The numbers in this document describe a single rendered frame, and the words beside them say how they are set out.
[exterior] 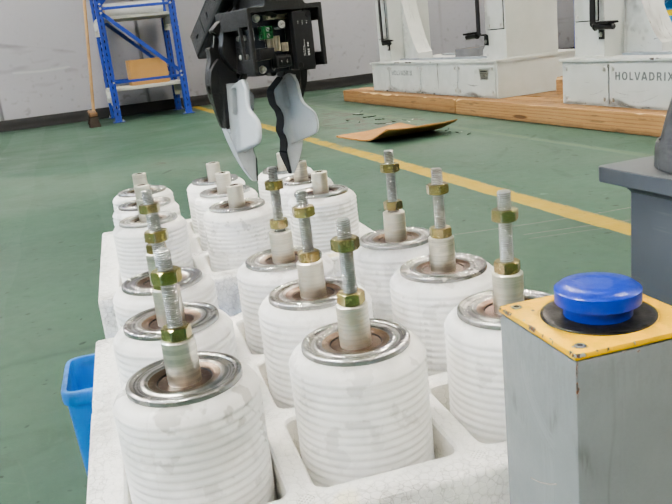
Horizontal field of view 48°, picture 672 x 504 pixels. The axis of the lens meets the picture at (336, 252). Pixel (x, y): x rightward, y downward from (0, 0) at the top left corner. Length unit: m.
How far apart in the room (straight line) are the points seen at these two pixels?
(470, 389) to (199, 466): 0.20
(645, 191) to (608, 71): 2.42
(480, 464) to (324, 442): 0.10
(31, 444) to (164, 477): 0.59
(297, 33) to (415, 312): 0.26
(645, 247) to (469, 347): 0.31
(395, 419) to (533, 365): 0.15
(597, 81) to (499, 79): 0.75
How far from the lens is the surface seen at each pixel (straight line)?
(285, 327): 0.60
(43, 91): 6.90
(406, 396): 0.51
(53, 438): 1.07
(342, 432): 0.51
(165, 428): 0.48
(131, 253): 0.99
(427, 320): 0.64
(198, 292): 0.70
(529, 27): 3.96
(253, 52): 0.64
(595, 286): 0.38
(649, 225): 0.80
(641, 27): 3.29
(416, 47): 5.03
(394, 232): 0.76
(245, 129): 0.69
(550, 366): 0.36
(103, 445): 0.61
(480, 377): 0.54
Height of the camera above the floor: 0.46
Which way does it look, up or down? 16 degrees down
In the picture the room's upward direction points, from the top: 6 degrees counter-clockwise
